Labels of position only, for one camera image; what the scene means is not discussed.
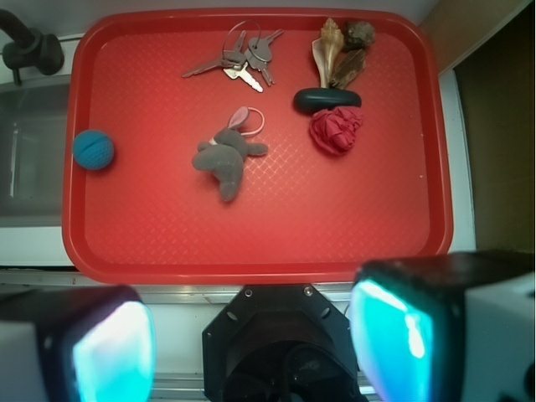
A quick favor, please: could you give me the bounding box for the blue textured ball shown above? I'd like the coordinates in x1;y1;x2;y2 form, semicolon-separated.
72;130;115;171

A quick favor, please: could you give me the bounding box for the beige conch seashell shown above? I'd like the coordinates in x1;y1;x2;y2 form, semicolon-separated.
312;18;344;88

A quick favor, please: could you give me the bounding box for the clear plastic bin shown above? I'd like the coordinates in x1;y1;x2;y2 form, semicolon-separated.
1;84;70;228

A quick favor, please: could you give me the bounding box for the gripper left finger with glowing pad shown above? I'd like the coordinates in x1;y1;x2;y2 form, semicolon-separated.
1;286;156;401

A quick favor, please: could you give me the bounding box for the brown wood bark piece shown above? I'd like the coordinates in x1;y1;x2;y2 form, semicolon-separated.
329;49;367;90

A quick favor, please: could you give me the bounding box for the black clamp knob fixture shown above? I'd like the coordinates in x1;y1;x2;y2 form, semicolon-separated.
1;9;64;86

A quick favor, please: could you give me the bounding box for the crumpled red paper ball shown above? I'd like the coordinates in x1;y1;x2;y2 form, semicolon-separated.
309;106;363;156

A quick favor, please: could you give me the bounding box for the dark brown rock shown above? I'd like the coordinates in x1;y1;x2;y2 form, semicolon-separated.
343;21;376;53

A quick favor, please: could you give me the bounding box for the smooth black oval stone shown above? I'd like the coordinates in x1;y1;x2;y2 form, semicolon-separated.
293;88;362;115

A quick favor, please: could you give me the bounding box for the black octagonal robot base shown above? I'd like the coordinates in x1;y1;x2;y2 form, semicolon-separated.
202;285;367;401

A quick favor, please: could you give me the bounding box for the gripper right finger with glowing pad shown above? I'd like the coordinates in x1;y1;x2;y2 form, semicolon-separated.
349;250;535;401

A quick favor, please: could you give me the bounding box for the bunch of silver keys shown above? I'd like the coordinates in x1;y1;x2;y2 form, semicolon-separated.
182;19;285;93

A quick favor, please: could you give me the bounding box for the red plastic tray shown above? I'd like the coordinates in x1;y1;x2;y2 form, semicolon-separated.
62;8;453;285

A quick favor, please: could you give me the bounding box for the grey plush bunny keychain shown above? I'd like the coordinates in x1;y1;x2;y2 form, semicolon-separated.
192;106;269;202

